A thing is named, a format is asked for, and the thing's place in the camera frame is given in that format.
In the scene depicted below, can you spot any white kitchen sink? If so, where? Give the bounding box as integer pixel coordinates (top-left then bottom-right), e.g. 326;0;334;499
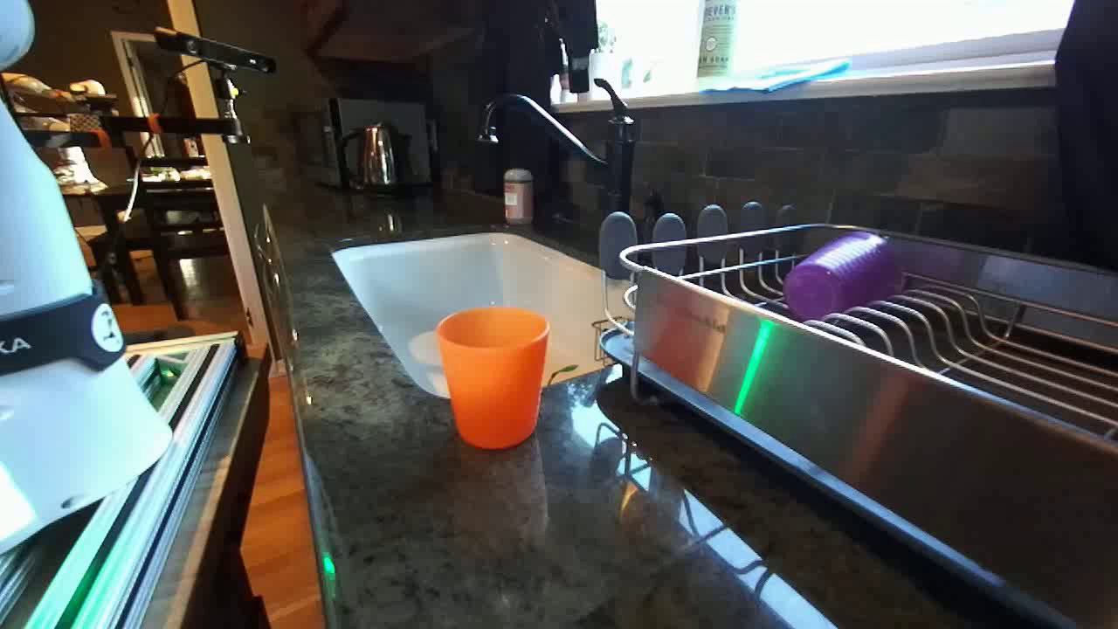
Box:
327;228;640;400

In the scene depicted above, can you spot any dark wooden chair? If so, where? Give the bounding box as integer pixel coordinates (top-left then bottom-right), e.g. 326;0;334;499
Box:
64;28;235;320

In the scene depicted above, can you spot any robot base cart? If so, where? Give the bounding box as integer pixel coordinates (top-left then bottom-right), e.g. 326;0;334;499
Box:
0;327;272;629

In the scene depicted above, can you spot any orange plastic cup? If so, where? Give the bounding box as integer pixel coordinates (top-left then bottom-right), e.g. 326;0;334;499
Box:
433;302;552;455

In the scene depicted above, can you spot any dark dish rack drain tray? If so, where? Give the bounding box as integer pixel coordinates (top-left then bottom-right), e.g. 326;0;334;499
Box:
596;327;1079;629

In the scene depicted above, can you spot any metal kettle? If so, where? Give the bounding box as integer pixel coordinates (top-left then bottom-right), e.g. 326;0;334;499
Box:
351;115;403;192

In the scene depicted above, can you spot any purple plastic cup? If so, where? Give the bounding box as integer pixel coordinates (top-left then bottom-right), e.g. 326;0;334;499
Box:
778;228;907;326

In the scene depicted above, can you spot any dark metal faucet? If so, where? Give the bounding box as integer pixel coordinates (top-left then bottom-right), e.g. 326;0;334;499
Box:
478;73;641;219

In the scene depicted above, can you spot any stainless steel dish rack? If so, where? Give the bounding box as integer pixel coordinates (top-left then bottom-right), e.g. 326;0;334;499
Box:
592;200;1118;629

